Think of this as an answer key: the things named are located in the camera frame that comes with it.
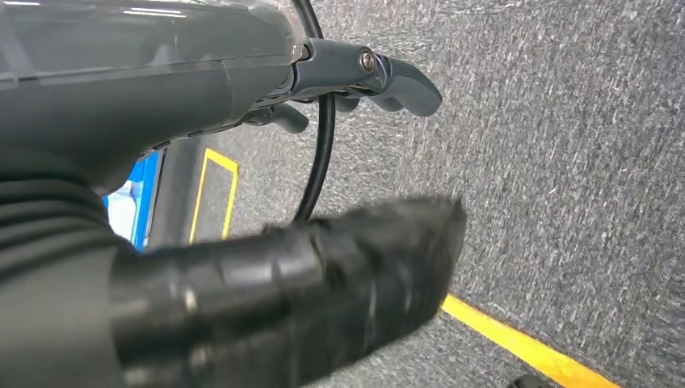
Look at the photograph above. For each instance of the blue metal rack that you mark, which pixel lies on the blue metal rack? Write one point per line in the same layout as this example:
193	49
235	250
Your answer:
139	209

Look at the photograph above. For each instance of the black caster wheel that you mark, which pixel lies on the black caster wheel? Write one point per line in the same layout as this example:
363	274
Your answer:
527	382

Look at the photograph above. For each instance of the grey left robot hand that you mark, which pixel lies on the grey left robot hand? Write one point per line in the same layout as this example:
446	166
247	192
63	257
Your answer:
134	80

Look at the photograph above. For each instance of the yellow floor tape square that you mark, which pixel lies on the yellow floor tape square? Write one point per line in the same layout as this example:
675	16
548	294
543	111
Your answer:
231	193

